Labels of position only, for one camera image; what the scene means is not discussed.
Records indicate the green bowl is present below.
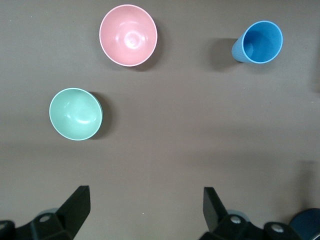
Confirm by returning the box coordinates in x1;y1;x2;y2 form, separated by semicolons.
48;87;104;141

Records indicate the pink bowl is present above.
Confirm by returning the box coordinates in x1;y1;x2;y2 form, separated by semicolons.
99;4;159;67

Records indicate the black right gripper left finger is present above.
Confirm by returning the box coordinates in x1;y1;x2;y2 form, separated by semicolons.
14;185;91;240

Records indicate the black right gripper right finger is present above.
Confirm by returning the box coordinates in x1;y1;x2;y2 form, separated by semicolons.
199;186;266;240

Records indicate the blue ribbed cup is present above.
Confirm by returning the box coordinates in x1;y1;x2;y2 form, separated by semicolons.
231;20;284;65

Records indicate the dark blue saucepan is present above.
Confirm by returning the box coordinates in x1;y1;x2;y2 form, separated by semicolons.
289;208;320;240

